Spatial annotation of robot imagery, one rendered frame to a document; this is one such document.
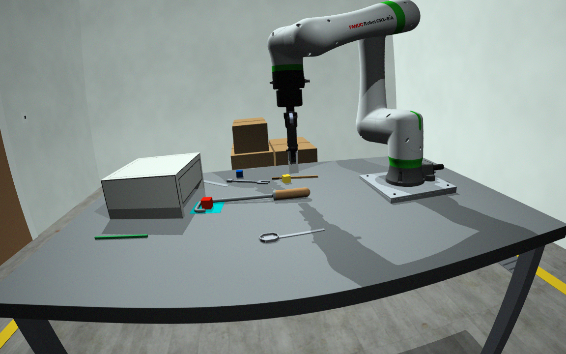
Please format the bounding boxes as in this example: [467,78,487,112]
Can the teal square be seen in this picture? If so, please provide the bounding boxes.
[189,202,224,214]

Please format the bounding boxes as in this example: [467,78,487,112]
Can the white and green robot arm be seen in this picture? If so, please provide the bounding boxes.
[267,0,444,187]

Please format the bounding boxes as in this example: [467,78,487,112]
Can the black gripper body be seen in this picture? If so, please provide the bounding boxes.
[276,89,303,117]

